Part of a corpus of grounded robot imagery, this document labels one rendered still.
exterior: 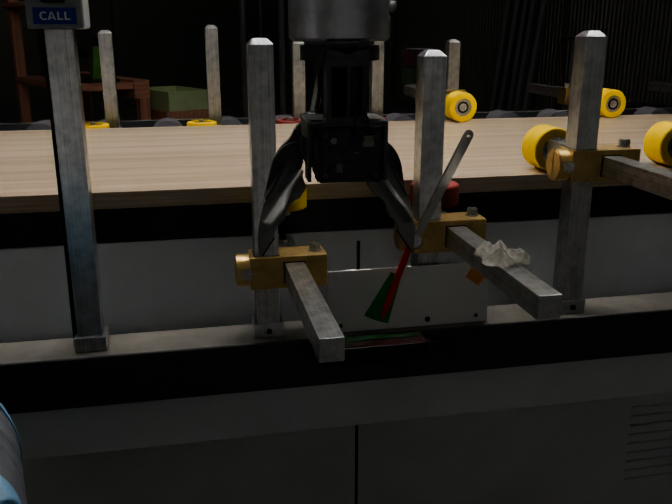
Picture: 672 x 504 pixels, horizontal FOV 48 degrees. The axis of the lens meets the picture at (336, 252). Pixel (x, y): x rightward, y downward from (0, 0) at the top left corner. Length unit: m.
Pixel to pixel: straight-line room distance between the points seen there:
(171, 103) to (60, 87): 4.77
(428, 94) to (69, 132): 0.50
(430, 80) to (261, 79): 0.24
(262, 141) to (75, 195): 0.27
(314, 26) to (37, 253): 0.81
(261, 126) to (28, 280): 0.52
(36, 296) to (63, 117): 0.40
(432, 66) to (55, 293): 0.73
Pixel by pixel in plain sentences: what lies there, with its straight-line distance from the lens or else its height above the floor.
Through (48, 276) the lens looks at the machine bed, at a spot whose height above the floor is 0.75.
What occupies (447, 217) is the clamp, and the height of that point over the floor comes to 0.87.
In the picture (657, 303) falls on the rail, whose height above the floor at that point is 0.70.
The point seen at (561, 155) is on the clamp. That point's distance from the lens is 1.21.
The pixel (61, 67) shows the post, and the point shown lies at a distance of 1.06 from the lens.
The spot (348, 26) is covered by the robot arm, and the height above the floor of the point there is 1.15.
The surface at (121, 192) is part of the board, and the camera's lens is 1.25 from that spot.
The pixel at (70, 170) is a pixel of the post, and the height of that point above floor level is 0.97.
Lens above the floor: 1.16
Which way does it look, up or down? 17 degrees down
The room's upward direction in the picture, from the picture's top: straight up
